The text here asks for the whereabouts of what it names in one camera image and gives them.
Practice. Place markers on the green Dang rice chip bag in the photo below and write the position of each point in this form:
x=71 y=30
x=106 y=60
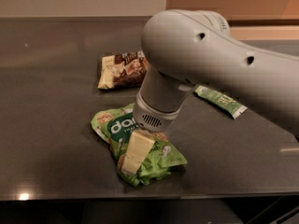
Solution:
x=115 y=126

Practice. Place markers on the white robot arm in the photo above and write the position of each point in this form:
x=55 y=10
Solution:
x=186 y=49

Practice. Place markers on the green Kettle chip bag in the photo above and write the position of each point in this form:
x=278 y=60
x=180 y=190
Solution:
x=222 y=101

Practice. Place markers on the brown sea salt chip bag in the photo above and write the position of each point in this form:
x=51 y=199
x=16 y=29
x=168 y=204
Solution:
x=124 y=70

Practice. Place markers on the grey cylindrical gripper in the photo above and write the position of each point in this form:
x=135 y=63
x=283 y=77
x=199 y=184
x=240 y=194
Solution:
x=154 y=119

